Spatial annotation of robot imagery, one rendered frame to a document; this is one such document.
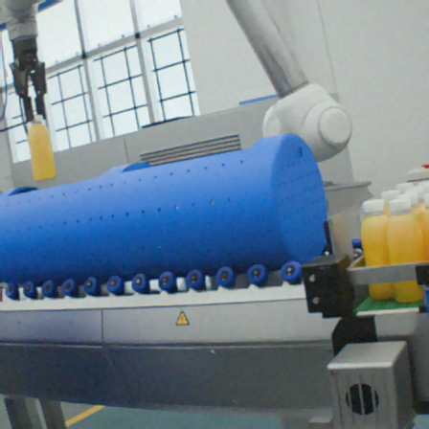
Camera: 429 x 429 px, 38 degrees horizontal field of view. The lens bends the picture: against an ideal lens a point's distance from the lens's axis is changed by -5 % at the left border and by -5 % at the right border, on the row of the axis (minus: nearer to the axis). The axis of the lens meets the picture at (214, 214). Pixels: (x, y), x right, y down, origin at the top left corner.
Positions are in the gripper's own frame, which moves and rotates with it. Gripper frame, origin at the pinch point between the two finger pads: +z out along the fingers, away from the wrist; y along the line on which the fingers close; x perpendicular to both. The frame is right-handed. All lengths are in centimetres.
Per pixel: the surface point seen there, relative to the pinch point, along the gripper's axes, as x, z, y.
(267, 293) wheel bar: 71, 52, 17
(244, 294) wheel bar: 65, 52, 17
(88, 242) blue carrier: 29, 37, 20
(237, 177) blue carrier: 69, 28, 18
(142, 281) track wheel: 40, 48, 16
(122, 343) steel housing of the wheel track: 32, 62, 19
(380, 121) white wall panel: 24, 17, -273
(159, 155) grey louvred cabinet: -66, 16, -154
